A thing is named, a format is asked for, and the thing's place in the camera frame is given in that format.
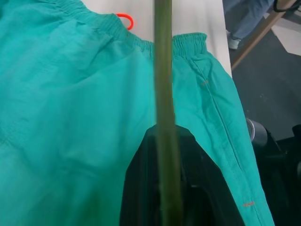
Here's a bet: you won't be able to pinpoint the orange hanger hook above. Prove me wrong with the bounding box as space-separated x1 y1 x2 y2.
116 13 135 31

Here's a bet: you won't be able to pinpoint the teal shorts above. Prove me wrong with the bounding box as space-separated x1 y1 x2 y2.
0 0 275 226

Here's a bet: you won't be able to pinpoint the person's leg in blue jeans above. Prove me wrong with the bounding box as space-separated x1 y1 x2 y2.
223 0 276 41

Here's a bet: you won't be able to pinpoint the black robot body part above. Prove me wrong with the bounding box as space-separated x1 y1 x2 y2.
251 124 301 226

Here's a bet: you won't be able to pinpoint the white shoe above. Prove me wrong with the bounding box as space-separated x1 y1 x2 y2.
226 30 242 50

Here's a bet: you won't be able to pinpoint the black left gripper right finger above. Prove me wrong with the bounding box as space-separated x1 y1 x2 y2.
174 125 246 226

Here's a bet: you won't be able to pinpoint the black cable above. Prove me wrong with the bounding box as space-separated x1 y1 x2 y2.
273 0 301 13

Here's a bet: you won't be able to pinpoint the silver robot body part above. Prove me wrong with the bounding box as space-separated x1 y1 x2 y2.
245 117 268 143

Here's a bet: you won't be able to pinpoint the white board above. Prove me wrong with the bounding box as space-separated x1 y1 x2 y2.
262 11 301 55

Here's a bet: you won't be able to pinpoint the wooden table leg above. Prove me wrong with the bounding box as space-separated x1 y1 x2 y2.
231 0 297 72

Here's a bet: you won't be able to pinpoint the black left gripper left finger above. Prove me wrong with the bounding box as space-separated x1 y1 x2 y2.
119 125 161 226

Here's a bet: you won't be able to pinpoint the olive green vertical rod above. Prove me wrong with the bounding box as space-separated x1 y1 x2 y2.
154 0 184 226

